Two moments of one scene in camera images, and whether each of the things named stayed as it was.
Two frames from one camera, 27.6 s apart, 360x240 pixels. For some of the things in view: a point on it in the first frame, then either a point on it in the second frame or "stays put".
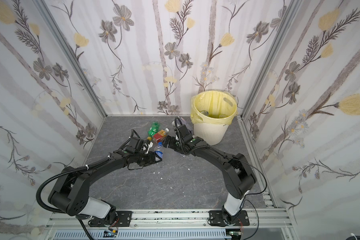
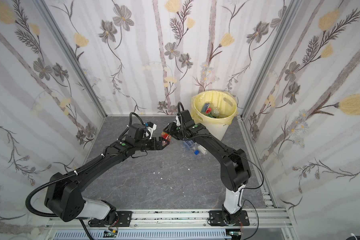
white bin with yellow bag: (211, 112) stays put
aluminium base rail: (273, 224) stays put
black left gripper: (150, 157) -> (151, 142)
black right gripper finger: (171, 140) -> (168, 128)
